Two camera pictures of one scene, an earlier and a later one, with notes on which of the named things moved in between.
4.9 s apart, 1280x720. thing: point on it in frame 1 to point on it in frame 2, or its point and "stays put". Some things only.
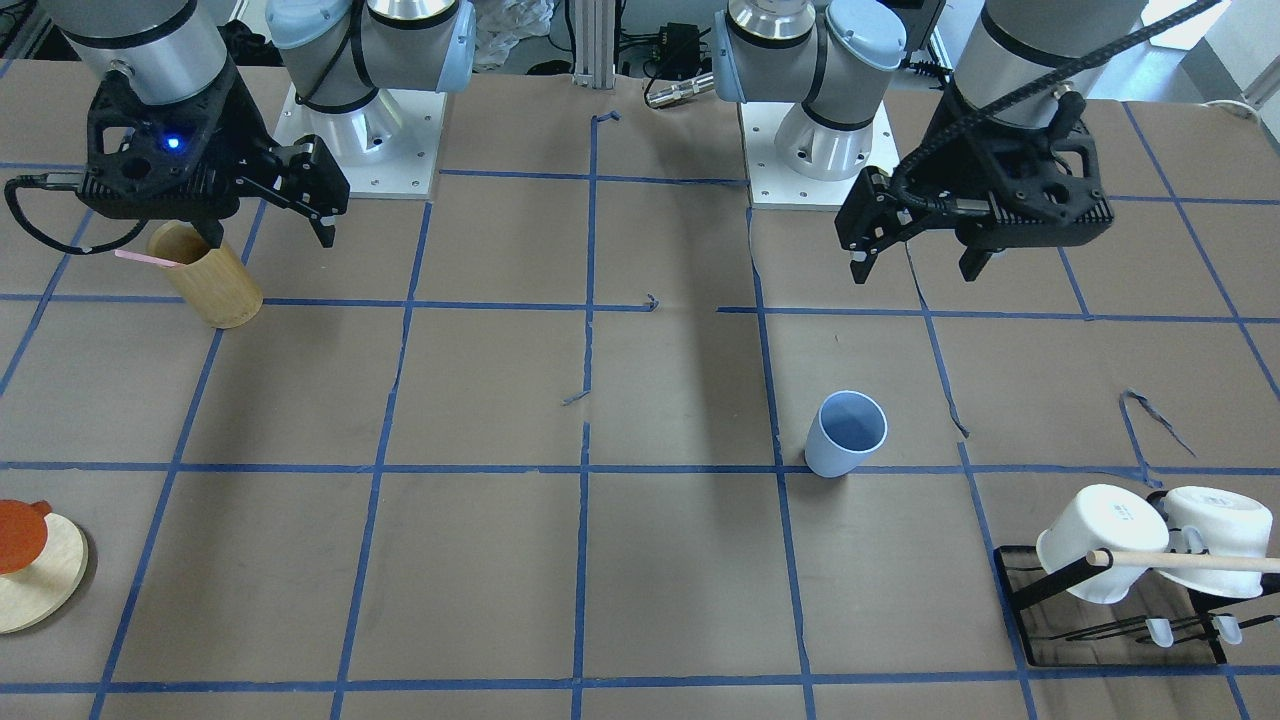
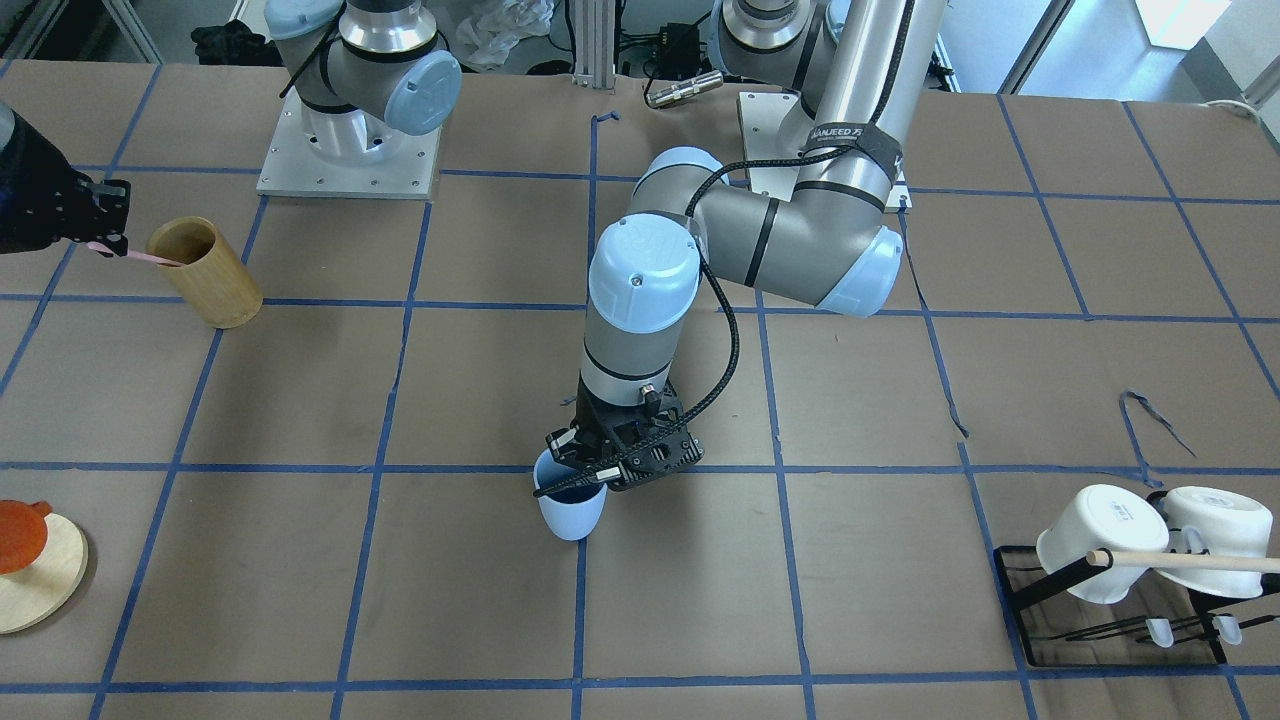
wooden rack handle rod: [1106, 557] stays put
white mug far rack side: [1228, 523] stays put
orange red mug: [23, 533] stays put
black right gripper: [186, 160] to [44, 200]
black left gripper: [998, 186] to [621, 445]
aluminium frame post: [594, 44] stays put
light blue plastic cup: [846, 428] to [571, 513]
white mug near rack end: [1102, 517] stays put
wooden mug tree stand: [42, 592] stays put
